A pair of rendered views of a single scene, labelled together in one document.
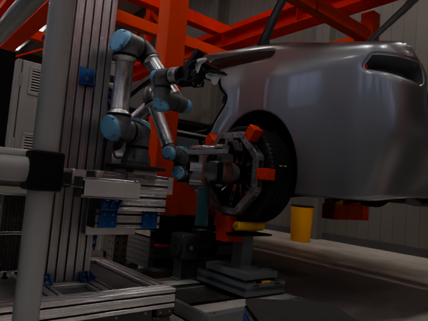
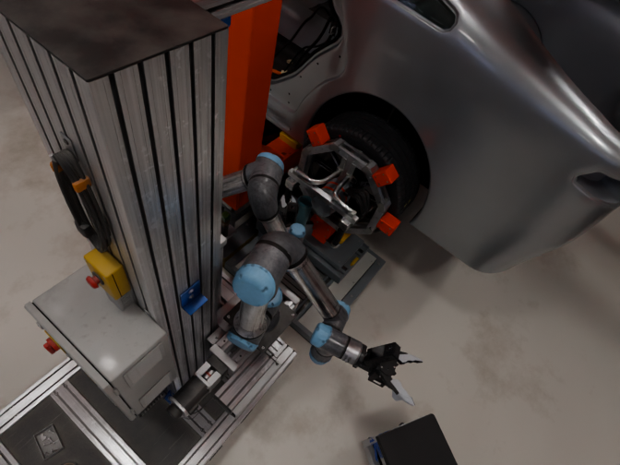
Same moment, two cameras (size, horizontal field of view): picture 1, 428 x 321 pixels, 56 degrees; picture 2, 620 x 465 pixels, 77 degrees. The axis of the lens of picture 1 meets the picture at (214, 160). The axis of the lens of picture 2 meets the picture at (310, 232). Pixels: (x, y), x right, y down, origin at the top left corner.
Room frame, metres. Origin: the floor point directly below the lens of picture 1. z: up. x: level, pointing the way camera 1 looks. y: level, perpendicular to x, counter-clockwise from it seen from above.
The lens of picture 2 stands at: (1.43, 0.65, 2.37)
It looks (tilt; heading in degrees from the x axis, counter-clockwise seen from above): 53 degrees down; 332
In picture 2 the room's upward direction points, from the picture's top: 20 degrees clockwise
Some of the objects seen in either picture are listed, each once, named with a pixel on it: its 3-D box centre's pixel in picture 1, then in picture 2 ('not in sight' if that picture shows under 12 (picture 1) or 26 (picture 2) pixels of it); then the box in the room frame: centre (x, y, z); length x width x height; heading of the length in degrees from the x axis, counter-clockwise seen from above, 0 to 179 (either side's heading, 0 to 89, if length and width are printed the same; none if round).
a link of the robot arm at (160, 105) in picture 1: (164, 99); (324, 345); (1.79, 0.25, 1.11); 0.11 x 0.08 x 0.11; 144
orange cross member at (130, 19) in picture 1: (181, 50); not in sight; (5.29, 0.56, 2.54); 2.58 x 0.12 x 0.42; 129
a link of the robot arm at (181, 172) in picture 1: (178, 172); not in sight; (2.37, 0.20, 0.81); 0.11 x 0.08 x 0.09; 175
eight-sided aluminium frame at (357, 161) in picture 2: (230, 172); (339, 189); (2.69, -0.12, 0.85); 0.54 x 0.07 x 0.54; 39
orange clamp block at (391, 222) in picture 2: (265, 174); (387, 223); (2.45, -0.32, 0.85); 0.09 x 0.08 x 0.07; 39
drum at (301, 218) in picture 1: (301, 223); not in sight; (6.66, -1.52, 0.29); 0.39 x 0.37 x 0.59; 128
